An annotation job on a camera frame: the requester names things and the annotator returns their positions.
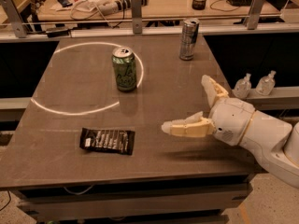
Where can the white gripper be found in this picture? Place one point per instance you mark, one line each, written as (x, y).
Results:
(233, 120)

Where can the green soda can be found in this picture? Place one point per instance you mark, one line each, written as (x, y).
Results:
(123, 61)

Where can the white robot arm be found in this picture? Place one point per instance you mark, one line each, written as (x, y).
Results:
(273, 142)

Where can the silver redbull can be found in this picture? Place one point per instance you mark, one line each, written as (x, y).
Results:
(188, 38)

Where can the clear sanitizer bottle left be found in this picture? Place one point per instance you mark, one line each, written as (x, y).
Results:
(242, 87)

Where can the clear sanitizer bottle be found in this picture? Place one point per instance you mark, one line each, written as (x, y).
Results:
(266, 84)
(242, 87)

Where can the clear sanitizer bottle right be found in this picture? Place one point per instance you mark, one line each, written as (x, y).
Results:
(266, 84)

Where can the black snack packet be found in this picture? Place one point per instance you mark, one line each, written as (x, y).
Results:
(108, 141)

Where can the black mesh cup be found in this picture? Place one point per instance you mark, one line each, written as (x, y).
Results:
(199, 4)

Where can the wooden background desk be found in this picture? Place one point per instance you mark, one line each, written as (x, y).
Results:
(166, 10)

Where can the grey power strip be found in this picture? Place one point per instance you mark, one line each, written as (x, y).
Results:
(117, 6)

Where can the grey table drawer frame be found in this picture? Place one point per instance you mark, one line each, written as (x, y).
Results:
(134, 199)

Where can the right metal bracket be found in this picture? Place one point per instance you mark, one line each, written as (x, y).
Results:
(252, 20)

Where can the metal bracket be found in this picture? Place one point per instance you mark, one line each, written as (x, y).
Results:
(14, 18)
(136, 12)
(252, 20)

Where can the middle metal bracket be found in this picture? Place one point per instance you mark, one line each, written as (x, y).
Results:
(136, 12)

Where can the black device on rail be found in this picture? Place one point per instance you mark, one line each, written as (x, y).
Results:
(57, 31)

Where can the left metal bracket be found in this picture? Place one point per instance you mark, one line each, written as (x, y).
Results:
(14, 18)

